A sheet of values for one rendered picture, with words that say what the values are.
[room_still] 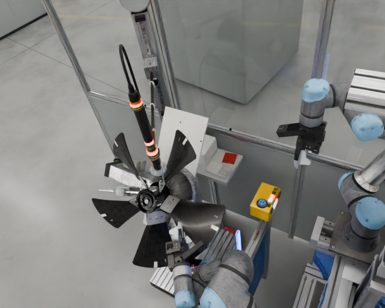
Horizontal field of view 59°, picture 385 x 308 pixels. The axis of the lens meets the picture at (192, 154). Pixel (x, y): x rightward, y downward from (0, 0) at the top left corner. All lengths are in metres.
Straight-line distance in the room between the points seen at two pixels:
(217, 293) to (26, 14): 6.42
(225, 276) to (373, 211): 0.70
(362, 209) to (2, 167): 3.59
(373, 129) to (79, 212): 2.74
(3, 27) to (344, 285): 6.35
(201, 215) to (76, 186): 2.16
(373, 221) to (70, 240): 2.43
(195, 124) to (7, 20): 5.50
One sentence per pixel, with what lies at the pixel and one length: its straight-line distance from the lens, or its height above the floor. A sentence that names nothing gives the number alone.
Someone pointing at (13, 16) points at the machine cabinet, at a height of 0.24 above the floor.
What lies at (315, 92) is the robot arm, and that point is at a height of 1.83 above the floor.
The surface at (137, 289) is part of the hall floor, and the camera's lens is 2.79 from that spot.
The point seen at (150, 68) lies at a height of 1.57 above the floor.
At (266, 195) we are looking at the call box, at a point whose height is 1.07.
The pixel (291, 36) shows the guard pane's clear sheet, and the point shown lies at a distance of 1.62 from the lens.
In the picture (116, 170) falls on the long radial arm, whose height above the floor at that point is 1.13.
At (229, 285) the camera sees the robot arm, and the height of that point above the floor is 1.47.
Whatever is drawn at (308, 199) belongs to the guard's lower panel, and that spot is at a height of 0.58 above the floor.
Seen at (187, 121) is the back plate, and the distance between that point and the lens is 1.76.
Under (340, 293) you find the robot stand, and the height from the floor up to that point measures 0.95.
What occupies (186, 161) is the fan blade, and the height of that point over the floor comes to 1.41.
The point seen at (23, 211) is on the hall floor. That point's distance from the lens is 3.63.
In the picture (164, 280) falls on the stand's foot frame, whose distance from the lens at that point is 2.67.
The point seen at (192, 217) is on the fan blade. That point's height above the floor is 1.19.
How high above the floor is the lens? 2.50
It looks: 47 degrees down
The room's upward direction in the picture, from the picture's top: 12 degrees counter-clockwise
